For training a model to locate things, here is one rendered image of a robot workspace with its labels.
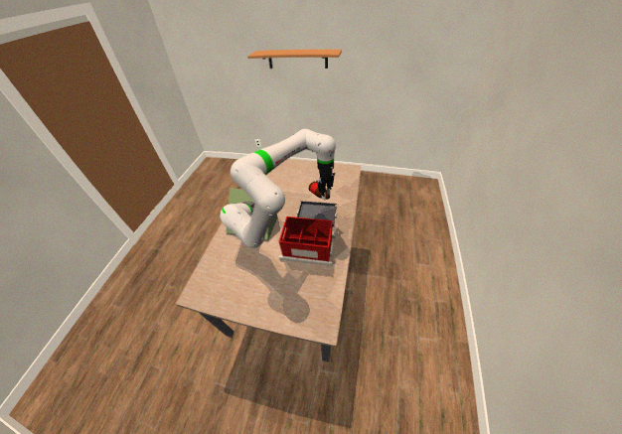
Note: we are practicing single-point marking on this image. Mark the dark red crate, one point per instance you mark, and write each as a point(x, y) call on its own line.
point(306, 238)

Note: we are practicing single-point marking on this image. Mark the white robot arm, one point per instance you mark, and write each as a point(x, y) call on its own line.
point(249, 173)

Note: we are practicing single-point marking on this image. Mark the brown bottle with red label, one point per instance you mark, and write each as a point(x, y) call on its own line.
point(313, 188)

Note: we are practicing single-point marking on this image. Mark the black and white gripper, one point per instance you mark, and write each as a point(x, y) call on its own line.
point(325, 178)

